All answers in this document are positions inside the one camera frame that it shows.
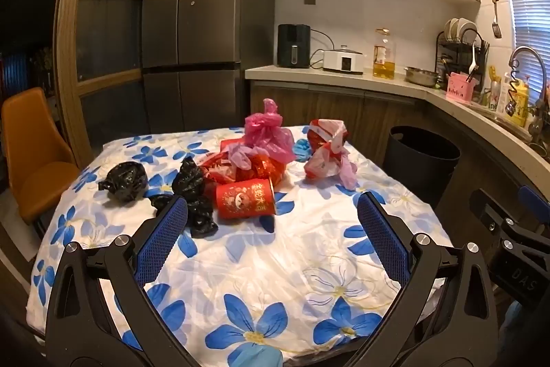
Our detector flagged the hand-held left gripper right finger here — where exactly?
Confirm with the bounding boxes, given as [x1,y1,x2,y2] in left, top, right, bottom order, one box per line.
[339,191,501,367]

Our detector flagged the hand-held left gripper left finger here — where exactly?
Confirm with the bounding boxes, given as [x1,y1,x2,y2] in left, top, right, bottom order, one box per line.
[45,195,198,367]

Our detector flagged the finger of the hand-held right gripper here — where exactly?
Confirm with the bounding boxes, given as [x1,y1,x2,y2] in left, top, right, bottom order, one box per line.
[470,188,516,230]
[518,185,550,222]

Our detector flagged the long black plastic bag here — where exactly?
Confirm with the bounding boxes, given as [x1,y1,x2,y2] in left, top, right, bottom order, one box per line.
[150,155,220,239]

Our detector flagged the small knotted black plastic bag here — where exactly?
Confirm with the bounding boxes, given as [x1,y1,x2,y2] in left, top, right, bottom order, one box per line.
[98,161,150,203]

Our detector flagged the black trash bin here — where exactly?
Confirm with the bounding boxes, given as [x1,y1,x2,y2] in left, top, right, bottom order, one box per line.
[382,125,461,209]

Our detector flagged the red snack packaging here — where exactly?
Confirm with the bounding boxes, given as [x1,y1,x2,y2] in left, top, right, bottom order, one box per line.
[198,138,288,184]

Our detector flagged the red paper cup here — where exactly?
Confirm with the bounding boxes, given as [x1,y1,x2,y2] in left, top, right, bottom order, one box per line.
[216,178,276,220]

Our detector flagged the red and white plastic bag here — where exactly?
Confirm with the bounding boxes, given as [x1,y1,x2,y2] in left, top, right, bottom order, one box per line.
[303,118,358,191]

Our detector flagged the bright pink plastic bag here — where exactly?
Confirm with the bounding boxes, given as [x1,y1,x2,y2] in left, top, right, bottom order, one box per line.
[244,98,297,165]

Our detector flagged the person's right hand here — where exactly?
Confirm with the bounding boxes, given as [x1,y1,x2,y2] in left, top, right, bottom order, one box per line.
[502,299,531,333]

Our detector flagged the yellow dish soap bottle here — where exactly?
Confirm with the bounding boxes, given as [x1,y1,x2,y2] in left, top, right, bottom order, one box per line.
[509,77,530,128]

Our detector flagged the blue floral tablecloth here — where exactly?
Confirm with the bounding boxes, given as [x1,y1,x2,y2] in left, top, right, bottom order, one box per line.
[26,125,456,367]

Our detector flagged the green and white can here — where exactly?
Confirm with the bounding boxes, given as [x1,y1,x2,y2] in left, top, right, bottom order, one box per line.
[485,79,503,112]

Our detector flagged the pink utensil holder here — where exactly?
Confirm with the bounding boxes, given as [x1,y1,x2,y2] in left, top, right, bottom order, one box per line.
[446,74,474,103]

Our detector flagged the metal bowl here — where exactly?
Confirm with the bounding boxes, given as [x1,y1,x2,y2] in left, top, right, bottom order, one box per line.
[404,66,441,87]

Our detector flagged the metal faucet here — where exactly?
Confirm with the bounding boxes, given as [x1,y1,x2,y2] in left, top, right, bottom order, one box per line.
[508,45,550,136]

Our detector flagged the black dish rack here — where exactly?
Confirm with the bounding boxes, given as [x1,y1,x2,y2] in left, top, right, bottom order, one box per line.
[435,18,491,90]

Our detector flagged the orange chair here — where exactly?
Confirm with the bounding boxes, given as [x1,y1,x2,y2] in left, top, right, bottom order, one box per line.
[1,87,82,226]

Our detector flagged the kitchen counter with wooden cabinets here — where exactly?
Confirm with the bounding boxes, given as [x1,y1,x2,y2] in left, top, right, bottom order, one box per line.
[245,65,550,256]

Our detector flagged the window blinds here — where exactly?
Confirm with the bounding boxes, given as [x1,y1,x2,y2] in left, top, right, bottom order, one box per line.
[490,0,550,105]

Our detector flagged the cooking oil bottle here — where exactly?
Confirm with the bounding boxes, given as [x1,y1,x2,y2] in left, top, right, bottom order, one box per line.
[372,28,396,79]

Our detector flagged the white electric cooker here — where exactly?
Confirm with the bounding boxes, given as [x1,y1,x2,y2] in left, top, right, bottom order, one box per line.
[322,45,365,75]

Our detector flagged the hanging metal spatula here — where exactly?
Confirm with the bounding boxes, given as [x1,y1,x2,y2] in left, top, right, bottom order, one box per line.
[490,0,503,39]

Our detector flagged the black air fryer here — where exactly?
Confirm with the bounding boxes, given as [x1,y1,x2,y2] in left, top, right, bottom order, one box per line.
[277,23,312,69]

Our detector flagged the wooden framed glass door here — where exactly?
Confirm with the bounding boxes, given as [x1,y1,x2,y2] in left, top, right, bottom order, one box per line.
[54,0,173,168]

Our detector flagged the dark grey refrigerator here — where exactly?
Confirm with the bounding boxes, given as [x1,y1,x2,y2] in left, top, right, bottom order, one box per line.
[141,0,276,136]

